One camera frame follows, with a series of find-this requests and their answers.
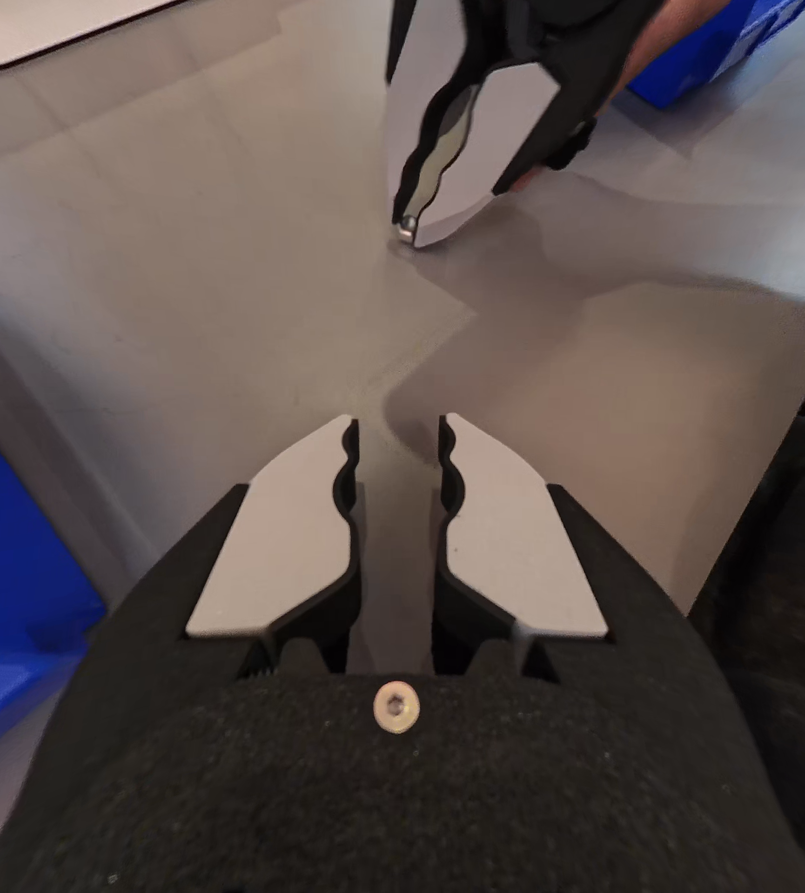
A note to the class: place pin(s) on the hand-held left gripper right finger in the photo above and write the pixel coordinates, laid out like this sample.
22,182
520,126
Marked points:
514,551

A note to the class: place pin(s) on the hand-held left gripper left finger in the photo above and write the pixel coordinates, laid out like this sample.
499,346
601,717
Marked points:
284,551

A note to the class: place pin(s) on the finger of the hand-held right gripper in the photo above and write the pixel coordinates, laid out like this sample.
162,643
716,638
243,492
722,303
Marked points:
507,132
423,49

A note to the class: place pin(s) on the small silver bolt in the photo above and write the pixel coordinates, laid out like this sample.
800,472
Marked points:
406,227

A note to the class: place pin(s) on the blue plastic bin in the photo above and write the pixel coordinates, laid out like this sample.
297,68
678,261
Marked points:
11,593
737,56

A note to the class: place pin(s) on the person's right forearm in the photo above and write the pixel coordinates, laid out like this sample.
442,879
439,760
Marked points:
675,28

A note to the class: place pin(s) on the grey desk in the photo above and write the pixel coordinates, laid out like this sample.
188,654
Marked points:
200,279

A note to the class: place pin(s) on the person's right hand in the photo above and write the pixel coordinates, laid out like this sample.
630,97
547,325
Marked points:
525,180

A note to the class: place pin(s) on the wooden white document stand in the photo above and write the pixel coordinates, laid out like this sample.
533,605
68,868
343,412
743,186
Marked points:
39,28

